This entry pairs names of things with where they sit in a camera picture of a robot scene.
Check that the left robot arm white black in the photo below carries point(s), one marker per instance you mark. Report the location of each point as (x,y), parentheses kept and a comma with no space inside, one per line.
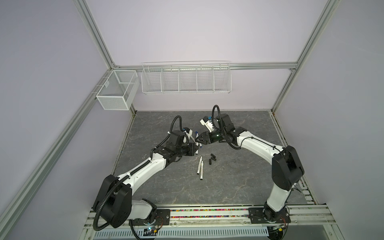
(114,203)

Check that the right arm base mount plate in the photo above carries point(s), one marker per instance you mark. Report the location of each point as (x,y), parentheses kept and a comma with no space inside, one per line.
(262,215)

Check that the long white wire basket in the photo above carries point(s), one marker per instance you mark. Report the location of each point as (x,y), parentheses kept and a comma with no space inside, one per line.
(186,77)

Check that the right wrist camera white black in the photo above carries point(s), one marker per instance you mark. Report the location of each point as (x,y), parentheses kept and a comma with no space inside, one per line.
(207,122)

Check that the white slotted cable duct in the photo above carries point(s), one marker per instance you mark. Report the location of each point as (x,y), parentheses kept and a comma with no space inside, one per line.
(184,233)

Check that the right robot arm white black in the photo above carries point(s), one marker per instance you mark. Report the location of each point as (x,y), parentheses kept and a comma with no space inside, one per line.
(287,168)

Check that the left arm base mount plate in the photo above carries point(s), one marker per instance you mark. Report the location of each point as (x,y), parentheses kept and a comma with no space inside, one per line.
(156,217)

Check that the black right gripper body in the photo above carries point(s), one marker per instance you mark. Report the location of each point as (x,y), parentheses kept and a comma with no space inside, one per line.
(215,136)

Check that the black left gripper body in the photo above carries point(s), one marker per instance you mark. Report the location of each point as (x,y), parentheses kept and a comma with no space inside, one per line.
(189,149)

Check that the small white mesh basket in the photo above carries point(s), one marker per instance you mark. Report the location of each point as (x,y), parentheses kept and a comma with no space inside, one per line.
(118,91)

